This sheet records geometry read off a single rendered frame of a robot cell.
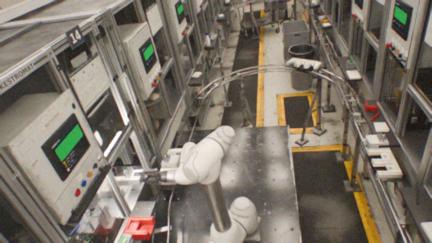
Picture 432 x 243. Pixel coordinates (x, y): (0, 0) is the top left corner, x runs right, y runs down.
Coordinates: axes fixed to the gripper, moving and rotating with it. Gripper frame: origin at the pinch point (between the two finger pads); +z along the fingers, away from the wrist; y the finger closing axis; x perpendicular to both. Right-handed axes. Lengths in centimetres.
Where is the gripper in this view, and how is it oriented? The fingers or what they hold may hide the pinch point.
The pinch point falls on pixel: (139, 176)
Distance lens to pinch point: 212.6
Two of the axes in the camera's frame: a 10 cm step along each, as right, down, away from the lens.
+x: -1.2, 5.7, -8.2
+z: -9.8, 0.4, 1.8
